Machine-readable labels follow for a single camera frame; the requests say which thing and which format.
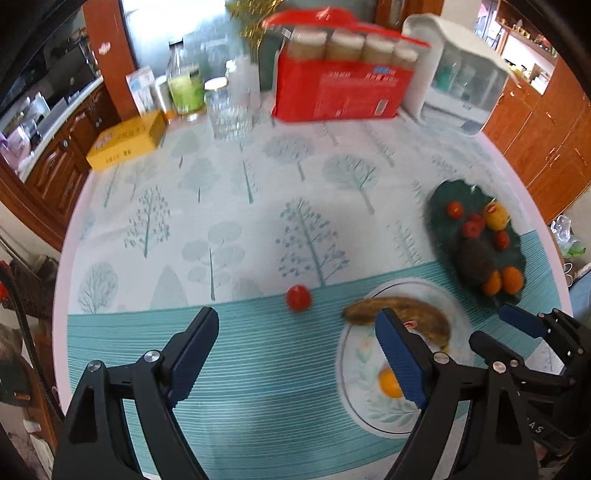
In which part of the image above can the orange tangerine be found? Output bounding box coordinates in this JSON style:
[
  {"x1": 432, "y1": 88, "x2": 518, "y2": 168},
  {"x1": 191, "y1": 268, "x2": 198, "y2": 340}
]
[{"x1": 502, "y1": 266, "x2": 524, "y2": 295}]

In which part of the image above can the yellow-orange citrus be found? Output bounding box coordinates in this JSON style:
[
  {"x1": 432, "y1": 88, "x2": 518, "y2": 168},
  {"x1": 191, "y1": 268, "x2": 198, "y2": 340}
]
[{"x1": 378, "y1": 368, "x2": 404, "y2": 400}]

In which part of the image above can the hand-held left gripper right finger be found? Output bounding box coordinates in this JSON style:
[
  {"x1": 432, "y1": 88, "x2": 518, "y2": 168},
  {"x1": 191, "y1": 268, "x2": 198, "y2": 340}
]
[{"x1": 375, "y1": 308, "x2": 540, "y2": 480}]

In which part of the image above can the clear plastic bag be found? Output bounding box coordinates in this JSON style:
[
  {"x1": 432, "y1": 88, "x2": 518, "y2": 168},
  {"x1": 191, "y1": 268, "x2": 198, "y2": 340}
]
[{"x1": 549, "y1": 215, "x2": 588, "y2": 259}]

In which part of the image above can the yellow cardboard box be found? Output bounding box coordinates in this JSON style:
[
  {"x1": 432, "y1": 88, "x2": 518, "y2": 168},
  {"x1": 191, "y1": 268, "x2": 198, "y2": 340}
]
[{"x1": 86, "y1": 111, "x2": 167, "y2": 172}]

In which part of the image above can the clear glass jar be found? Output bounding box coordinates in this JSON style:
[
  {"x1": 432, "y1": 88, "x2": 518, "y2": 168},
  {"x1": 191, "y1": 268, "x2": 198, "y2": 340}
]
[{"x1": 204, "y1": 78, "x2": 254, "y2": 140}]

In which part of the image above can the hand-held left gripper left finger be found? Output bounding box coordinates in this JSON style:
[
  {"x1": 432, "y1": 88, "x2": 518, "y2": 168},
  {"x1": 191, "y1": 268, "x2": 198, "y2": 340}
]
[{"x1": 52, "y1": 306, "x2": 221, "y2": 480}]

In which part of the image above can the blue and white carton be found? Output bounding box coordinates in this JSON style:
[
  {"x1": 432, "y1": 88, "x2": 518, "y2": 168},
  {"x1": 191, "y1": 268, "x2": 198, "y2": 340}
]
[{"x1": 126, "y1": 66, "x2": 158, "y2": 116}]

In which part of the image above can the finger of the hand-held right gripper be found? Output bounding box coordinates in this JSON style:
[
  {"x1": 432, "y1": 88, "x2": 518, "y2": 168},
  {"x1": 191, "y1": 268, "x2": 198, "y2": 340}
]
[
  {"x1": 468, "y1": 330, "x2": 580, "y2": 393},
  {"x1": 499, "y1": 303, "x2": 591, "y2": 370}
]

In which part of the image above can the large orange with sticker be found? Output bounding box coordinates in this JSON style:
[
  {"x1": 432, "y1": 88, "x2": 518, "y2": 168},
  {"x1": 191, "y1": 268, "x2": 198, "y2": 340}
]
[{"x1": 483, "y1": 202, "x2": 509, "y2": 232}]

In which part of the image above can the white floral plate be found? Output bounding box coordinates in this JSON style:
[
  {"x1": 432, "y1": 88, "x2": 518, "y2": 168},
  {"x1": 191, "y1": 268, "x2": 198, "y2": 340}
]
[{"x1": 336, "y1": 279, "x2": 472, "y2": 437}]

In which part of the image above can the bottle with green label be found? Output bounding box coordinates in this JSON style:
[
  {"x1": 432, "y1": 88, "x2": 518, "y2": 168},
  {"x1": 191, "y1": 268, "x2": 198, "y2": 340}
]
[{"x1": 166, "y1": 44, "x2": 206, "y2": 122}]

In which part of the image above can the wooden kitchen cabinet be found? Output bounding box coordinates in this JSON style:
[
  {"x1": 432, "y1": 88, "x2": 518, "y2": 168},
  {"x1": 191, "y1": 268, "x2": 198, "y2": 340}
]
[{"x1": 0, "y1": 76, "x2": 136, "y2": 252}]

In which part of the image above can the dark green leaf plate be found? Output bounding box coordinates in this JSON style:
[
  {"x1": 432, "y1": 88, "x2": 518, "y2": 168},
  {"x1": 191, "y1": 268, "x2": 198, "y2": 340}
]
[{"x1": 425, "y1": 180, "x2": 527, "y2": 309}]

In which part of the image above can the spotted brown banana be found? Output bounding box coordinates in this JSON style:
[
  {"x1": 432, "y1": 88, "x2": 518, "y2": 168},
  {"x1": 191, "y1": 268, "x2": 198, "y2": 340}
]
[{"x1": 342, "y1": 296, "x2": 452, "y2": 349}]

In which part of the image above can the red drink multipack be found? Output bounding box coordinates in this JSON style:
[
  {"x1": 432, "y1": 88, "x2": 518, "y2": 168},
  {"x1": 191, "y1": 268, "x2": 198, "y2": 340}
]
[{"x1": 261, "y1": 7, "x2": 431, "y2": 122}]

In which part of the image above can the white countertop cabinet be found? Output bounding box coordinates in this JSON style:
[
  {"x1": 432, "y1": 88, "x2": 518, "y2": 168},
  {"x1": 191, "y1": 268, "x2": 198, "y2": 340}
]
[{"x1": 402, "y1": 14, "x2": 511, "y2": 138}]

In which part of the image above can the wooden sideboard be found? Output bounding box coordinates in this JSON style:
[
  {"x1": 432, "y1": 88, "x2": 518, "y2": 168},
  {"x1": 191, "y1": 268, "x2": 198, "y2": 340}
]
[{"x1": 480, "y1": 55, "x2": 591, "y2": 223}]

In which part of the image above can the tree print tablecloth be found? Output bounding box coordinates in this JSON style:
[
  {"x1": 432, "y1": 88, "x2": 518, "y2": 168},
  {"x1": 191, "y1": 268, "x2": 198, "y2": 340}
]
[{"x1": 52, "y1": 104, "x2": 575, "y2": 480}]

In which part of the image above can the dark avocado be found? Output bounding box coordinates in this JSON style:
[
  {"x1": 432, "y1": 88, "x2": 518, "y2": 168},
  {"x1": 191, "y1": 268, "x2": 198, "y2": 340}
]
[{"x1": 457, "y1": 237, "x2": 498, "y2": 289}]

